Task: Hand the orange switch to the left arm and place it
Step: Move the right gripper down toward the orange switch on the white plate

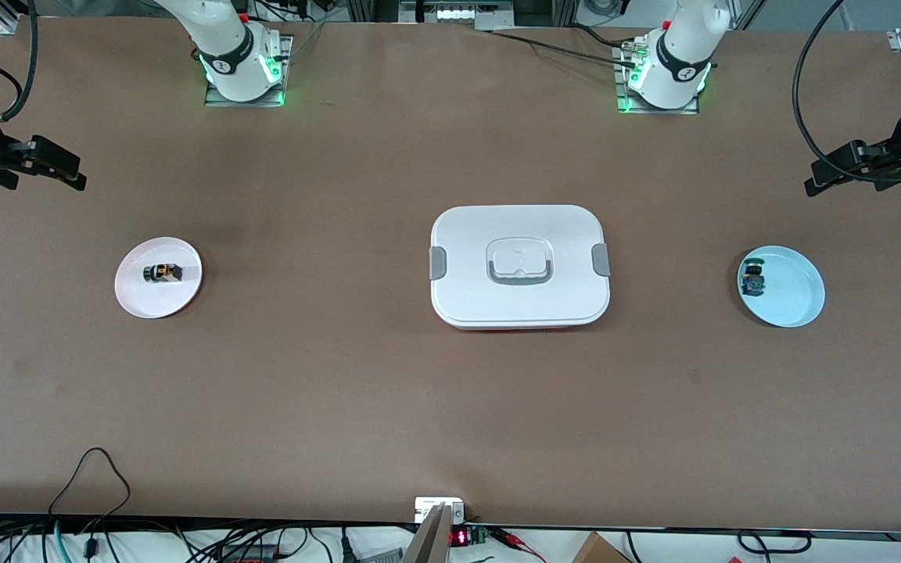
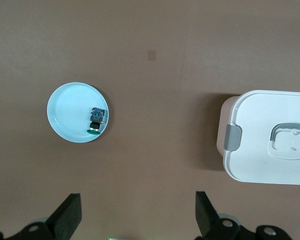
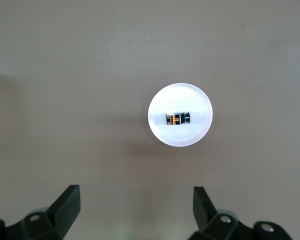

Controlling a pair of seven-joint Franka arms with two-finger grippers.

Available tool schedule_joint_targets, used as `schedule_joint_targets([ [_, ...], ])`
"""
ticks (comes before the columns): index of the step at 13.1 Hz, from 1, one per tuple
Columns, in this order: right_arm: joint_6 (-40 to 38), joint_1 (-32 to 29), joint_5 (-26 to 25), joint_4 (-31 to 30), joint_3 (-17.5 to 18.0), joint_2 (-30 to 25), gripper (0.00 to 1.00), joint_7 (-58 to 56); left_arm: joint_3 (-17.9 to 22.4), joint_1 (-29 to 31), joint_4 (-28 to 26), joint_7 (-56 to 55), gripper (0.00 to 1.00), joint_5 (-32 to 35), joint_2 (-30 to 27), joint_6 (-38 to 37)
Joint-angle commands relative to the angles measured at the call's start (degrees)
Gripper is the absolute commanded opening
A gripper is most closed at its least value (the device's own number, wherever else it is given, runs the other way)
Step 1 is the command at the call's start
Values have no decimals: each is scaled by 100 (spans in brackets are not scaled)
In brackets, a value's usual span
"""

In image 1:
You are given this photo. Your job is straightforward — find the light blue round plate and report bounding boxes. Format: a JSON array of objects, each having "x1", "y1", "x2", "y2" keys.
[{"x1": 737, "y1": 246, "x2": 826, "y2": 328}]

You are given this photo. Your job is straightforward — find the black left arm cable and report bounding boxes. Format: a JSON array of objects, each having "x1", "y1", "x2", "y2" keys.
[{"x1": 792, "y1": 0, "x2": 901, "y2": 186}]

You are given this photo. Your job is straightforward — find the brown cardboard box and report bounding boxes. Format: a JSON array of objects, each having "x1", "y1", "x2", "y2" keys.
[{"x1": 572, "y1": 532, "x2": 633, "y2": 563}]

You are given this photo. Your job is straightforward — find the red clip lead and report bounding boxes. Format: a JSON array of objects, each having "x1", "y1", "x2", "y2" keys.
[{"x1": 490, "y1": 527, "x2": 547, "y2": 563}]

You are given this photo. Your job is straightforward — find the white socket block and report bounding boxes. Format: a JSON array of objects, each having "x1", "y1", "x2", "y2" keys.
[{"x1": 415, "y1": 497, "x2": 465, "y2": 524}]

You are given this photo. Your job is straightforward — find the aluminium camera post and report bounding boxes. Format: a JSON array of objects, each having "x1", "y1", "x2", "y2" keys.
[{"x1": 402, "y1": 504, "x2": 453, "y2": 563}]

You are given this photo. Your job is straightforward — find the long black cable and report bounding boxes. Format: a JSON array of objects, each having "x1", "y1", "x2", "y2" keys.
[{"x1": 490, "y1": 30, "x2": 643, "y2": 68}]

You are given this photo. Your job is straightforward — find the black cable loop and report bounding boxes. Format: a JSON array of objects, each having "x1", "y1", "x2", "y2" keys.
[{"x1": 736, "y1": 529, "x2": 813, "y2": 555}]

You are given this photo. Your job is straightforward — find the looped black cable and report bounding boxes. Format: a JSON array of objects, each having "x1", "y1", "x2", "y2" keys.
[{"x1": 48, "y1": 447, "x2": 132, "y2": 540}]

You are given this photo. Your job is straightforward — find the pink round plate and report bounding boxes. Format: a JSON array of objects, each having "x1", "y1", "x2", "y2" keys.
[{"x1": 114, "y1": 237, "x2": 203, "y2": 320}]

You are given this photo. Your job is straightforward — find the grey power strip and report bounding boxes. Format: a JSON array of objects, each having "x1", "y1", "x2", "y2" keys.
[{"x1": 398, "y1": 0, "x2": 515, "y2": 26}]

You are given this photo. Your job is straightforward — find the blue switch green button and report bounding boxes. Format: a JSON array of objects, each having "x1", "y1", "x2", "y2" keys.
[{"x1": 740, "y1": 256, "x2": 766, "y2": 297}]

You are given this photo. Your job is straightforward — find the white lunch box grey handle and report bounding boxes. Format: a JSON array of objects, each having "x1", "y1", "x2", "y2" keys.
[{"x1": 429, "y1": 204, "x2": 612, "y2": 332}]

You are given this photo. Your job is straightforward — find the black cable tangle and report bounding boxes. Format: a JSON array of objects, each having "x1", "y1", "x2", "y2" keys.
[{"x1": 0, "y1": 516, "x2": 357, "y2": 563}]

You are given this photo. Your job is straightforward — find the black adapter red plugs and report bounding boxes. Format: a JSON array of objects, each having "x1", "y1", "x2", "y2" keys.
[{"x1": 216, "y1": 542, "x2": 283, "y2": 563}]

